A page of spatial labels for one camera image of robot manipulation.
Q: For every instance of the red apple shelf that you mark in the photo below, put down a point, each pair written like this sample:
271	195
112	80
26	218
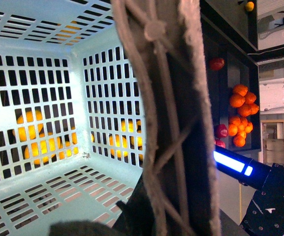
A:
220	131
216	64

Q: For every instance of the yellow lemon on top shelf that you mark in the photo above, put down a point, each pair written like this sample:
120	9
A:
249	6

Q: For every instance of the red apple upper shelf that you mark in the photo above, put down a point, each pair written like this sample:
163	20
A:
216	64

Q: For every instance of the orange pile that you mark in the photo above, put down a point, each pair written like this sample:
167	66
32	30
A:
239	128
243	100

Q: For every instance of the lower orange pile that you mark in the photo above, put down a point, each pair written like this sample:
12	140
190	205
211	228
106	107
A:
239	128

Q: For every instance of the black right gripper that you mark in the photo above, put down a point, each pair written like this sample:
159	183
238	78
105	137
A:
265	213

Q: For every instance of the black fruit display shelf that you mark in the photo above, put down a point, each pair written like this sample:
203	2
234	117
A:
229	32

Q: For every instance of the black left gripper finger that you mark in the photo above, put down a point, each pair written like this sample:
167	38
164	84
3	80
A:
81	228

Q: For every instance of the light teal plastic basket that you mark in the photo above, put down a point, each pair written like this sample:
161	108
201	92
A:
87	185

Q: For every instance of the red apple lower shelf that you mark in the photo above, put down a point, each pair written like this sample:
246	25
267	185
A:
220	131

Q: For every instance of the lemons behind basket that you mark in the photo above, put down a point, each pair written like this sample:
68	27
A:
38	111

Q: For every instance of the right robot arm blue light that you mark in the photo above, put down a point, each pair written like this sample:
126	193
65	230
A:
234	165

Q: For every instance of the upper orange pile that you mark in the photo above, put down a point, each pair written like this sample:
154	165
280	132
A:
243	100

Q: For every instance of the red apple lowest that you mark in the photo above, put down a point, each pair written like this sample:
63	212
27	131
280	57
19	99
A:
220	143

